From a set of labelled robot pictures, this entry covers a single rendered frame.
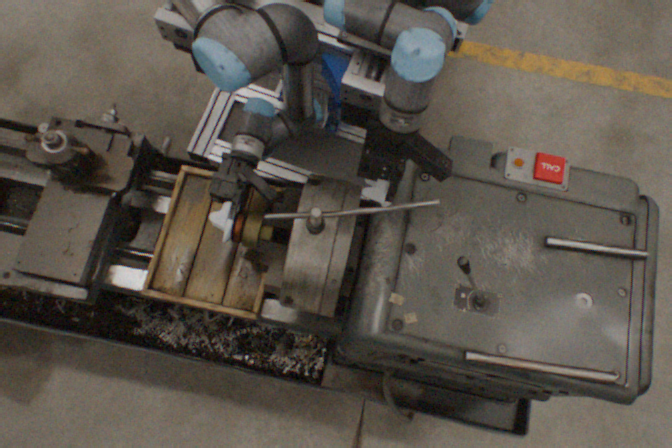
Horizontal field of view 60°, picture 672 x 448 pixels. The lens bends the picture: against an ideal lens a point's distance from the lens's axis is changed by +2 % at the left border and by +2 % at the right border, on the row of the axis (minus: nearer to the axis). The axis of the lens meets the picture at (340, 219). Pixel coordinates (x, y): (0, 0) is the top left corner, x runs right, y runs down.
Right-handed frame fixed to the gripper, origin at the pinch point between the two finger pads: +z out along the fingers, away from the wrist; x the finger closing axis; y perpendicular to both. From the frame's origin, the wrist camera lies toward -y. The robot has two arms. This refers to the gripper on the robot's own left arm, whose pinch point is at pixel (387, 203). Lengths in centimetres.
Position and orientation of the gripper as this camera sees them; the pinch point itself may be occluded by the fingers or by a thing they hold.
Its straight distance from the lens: 111.4
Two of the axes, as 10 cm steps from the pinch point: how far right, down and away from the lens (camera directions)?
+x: -1.7, 7.3, -6.7
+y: -9.7, -2.2, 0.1
